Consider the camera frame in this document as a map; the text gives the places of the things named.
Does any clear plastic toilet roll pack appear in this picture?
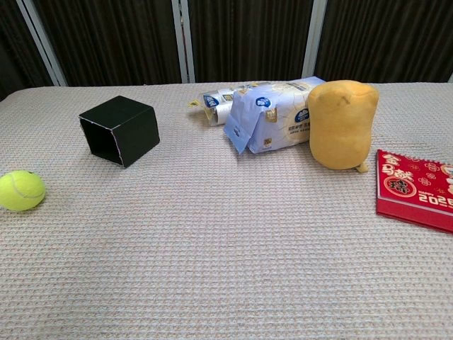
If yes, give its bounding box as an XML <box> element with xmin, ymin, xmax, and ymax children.
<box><xmin>200</xmin><ymin>88</ymin><xmax>237</xmax><ymax>128</ymax></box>

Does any yellow plush toy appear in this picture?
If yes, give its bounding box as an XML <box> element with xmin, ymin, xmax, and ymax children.
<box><xmin>306</xmin><ymin>79</ymin><xmax>380</xmax><ymax>174</ymax></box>

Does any beige woven tablecloth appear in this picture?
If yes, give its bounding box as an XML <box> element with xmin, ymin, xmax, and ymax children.
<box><xmin>0</xmin><ymin>82</ymin><xmax>453</xmax><ymax>340</ymax></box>

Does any yellow tennis ball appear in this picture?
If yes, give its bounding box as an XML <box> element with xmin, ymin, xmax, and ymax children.
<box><xmin>0</xmin><ymin>169</ymin><xmax>47</xmax><ymax>213</ymax></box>

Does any black cardboard box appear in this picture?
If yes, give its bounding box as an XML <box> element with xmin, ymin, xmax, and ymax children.
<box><xmin>78</xmin><ymin>95</ymin><xmax>161</xmax><ymax>168</ymax></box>

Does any grey partition frame post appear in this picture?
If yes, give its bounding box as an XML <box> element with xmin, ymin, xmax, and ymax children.
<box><xmin>302</xmin><ymin>0</ymin><xmax>328</xmax><ymax>81</ymax></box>
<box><xmin>171</xmin><ymin>0</ymin><xmax>196</xmax><ymax>84</ymax></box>
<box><xmin>16</xmin><ymin>0</ymin><xmax>68</xmax><ymax>87</ymax></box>

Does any blue white tissue pack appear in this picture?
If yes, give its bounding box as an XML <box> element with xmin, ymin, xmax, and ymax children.
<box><xmin>222</xmin><ymin>75</ymin><xmax>327</xmax><ymax>155</ymax></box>

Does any red desk calendar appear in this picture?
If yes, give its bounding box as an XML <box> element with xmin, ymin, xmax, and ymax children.
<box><xmin>375</xmin><ymin>149</ymin><xmax>453</xmax><ymax>234</ymax></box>

